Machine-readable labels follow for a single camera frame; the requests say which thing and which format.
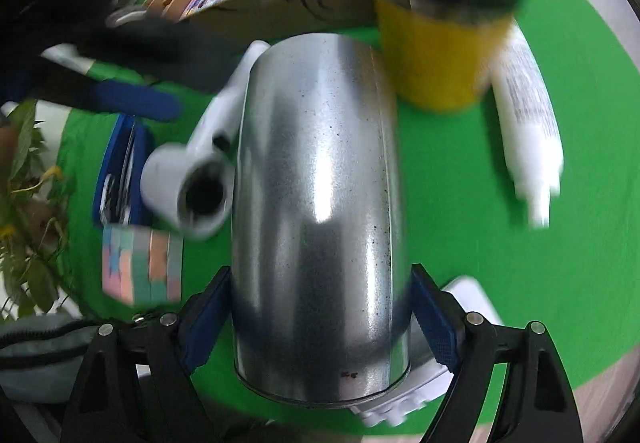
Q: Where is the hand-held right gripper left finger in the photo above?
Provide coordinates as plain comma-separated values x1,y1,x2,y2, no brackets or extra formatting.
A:
60,265,236,443

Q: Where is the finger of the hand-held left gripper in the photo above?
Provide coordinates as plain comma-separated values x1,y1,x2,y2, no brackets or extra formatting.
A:
30,73,182,122
107,15,241,91

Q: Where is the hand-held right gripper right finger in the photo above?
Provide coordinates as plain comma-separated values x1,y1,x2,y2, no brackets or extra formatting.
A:
411,264,583,443

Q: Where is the white folding phone stand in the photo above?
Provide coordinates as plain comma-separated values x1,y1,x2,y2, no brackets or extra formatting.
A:
357,275,503,429

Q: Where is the white hair dryer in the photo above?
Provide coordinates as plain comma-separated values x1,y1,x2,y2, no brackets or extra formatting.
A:
140,40,271,241

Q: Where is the silver foil packet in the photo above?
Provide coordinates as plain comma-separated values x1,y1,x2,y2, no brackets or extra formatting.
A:
231,34,413,410

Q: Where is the white plastic bottle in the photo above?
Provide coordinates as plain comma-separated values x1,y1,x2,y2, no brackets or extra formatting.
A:
487,23,566,230

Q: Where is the white and yellow tube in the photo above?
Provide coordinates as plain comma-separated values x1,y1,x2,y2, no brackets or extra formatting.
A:
367,0,531,112

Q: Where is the blue tool case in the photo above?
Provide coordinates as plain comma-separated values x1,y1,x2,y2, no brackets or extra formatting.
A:
92,113,156,229

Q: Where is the green table cloth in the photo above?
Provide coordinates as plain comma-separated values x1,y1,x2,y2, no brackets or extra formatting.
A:
55,0,633,436

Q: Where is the pastel coloured block cube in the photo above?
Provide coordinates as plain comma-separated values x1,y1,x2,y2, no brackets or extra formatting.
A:
101,223,183,306

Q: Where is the potted leafy plant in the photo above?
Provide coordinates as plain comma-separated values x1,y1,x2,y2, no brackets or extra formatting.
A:
0,98,76,321

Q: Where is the grey bag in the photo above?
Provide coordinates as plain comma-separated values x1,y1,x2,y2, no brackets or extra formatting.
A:
0,313,108,404

